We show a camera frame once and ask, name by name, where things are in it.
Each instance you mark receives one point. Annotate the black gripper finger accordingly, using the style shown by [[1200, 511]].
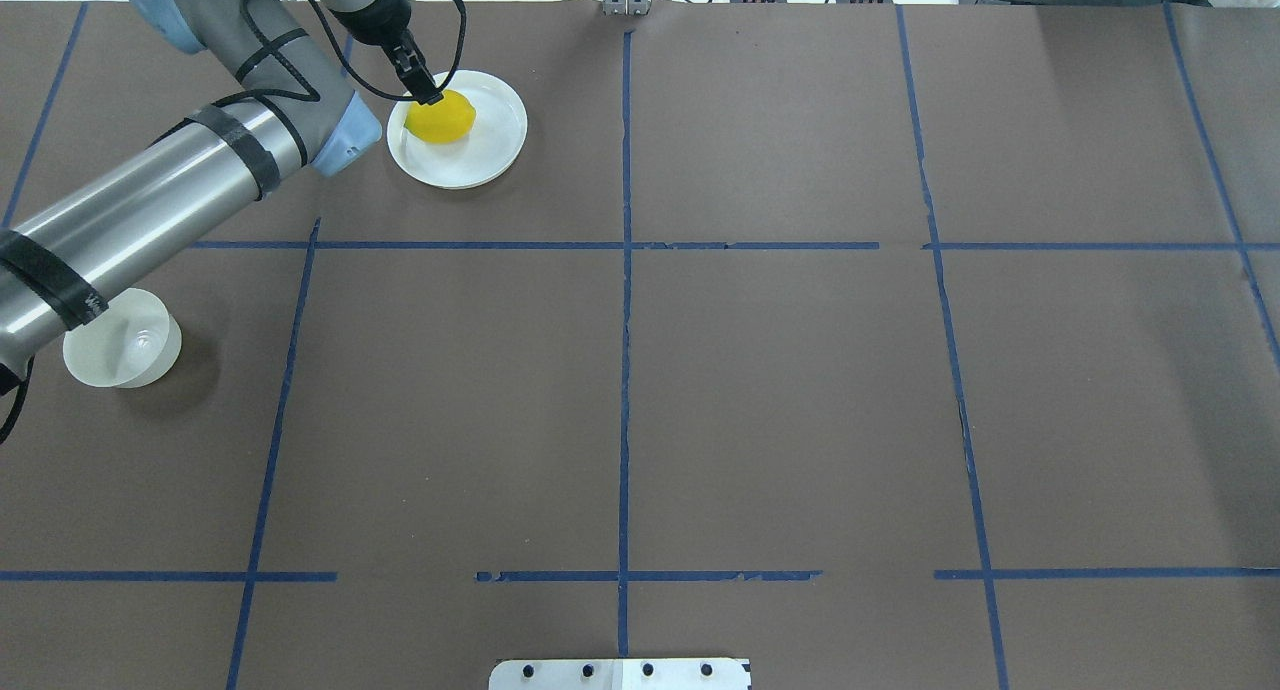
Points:
[[411, 70]]

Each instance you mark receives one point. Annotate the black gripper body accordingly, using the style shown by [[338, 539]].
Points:
[[409, 64]]

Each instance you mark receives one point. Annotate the yellow lemon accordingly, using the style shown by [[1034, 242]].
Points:
[[448, 120]]

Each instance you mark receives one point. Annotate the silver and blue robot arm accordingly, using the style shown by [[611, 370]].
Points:
[[296, 109]]

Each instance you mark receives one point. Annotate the white round plate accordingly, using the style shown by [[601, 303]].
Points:
[[489, 147]]

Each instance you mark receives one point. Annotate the white bowl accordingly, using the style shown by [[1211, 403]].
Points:
[[131, 345]]

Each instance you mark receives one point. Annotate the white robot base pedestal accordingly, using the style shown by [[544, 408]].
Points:
[[623, 673]]

